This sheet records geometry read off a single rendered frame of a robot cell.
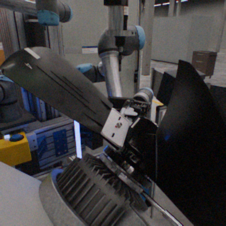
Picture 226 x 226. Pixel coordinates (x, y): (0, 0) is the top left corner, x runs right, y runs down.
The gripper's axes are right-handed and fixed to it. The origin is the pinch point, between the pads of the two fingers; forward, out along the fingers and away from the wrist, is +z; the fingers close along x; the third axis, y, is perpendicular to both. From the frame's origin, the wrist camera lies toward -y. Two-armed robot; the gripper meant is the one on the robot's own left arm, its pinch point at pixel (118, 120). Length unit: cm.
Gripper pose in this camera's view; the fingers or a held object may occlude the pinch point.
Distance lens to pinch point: 68.6
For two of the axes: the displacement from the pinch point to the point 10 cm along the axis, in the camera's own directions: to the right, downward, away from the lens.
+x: -1.0, 9.0, 4.3
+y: 9.3, 2.4, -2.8
